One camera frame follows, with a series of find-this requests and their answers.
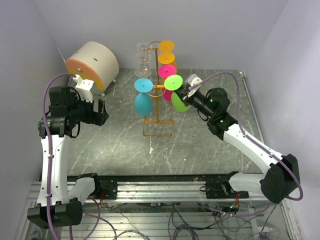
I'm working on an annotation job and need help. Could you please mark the aluminium frame rail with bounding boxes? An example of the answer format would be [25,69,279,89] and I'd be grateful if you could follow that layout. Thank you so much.
[26,180,291,204]

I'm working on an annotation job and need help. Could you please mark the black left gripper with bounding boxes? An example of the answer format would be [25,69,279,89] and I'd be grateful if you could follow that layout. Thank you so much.
[68,91,109,126]

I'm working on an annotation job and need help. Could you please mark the white orange bread box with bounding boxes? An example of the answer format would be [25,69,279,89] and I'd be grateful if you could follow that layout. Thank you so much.
[65,41,120,94]

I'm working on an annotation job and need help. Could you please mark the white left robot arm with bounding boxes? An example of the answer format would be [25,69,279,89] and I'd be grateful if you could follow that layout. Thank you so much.
[27,86,109,230]

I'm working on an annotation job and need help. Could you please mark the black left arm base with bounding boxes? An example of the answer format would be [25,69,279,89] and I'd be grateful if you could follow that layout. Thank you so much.
[95,175,118,200]

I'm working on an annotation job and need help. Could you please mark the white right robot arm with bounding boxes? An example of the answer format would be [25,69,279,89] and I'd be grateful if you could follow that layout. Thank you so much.
[174,87,303,204]

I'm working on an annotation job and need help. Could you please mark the gold wire glass rack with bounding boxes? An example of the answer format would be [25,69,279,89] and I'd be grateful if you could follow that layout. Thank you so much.
[142,41,174,137]

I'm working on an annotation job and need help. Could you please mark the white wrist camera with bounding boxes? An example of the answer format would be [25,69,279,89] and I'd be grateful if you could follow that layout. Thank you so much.
[73,74,95,103]
[186,74,203,98]

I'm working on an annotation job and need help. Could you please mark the clear wine glass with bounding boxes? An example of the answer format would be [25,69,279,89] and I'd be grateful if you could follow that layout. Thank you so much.
[135,52,151,64]
[134,64,151,78]
[136,42,153,53]

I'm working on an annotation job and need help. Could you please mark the teal plastic goblet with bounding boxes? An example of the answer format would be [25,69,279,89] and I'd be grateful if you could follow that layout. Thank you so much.
[134,78,154,116]

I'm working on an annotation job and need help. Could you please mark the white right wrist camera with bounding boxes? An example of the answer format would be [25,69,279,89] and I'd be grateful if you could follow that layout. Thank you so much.
[186,74,203,98]

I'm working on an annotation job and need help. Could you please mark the orange plastic goblet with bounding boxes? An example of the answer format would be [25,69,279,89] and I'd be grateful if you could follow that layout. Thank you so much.
[157,51,178,72]
[158,40,175,53]

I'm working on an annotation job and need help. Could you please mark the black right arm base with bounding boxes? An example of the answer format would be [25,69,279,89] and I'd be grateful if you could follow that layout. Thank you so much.
[199,171,249,199]

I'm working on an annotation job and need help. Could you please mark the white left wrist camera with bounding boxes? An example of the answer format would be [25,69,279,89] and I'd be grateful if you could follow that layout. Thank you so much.
[73,74,95,103]

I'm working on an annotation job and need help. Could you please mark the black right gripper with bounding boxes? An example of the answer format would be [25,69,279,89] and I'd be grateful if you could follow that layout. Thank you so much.
[173,84,215,119]

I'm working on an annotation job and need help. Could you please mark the pink plastic goblet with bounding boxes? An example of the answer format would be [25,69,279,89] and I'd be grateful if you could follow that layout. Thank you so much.
[158,64,177,102]

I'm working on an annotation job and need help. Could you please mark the green plastic goblet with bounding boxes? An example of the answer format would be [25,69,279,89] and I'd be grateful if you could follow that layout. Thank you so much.
[164,74,190,112]

